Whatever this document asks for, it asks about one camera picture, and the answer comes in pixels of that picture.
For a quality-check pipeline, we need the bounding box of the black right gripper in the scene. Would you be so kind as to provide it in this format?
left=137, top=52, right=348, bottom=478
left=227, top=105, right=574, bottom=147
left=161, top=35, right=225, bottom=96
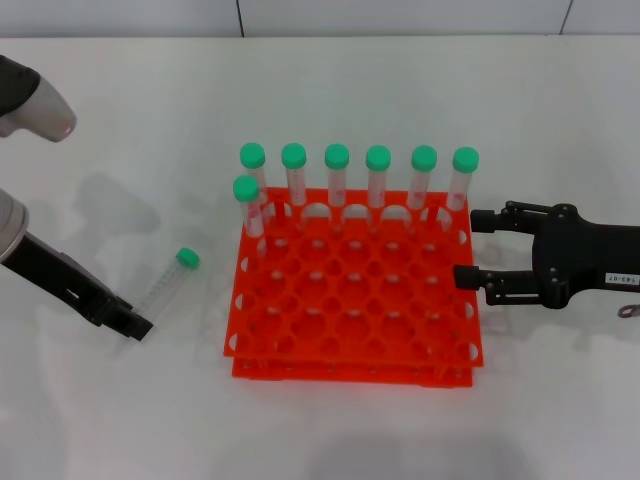
left=452, top=199, right=640, bottom=311

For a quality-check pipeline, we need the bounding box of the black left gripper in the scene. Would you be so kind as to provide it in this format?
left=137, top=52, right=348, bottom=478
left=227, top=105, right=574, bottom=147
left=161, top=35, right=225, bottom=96
left=0, top=229, right=155, bottom=345

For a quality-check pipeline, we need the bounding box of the green-capped clear test tube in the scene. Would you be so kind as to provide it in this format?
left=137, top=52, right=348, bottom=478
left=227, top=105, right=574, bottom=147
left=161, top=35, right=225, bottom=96
left=323, top=143, right=352, bottom=209
left=232, top=174, right=266, bottom=239
left=280, top=142, right=308, bottom=209
left=444, top=146, right=481, bottom=211
left=364, top=144, right=393, bottom=210
left=405, top=144, right=439, bottom=210
left=238, top=142, right=275, bottom=229

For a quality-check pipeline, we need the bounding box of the orange test tube rack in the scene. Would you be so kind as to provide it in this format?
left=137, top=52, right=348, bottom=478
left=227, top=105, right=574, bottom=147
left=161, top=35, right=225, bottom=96
left=221, top=186, right=486, bottom=389

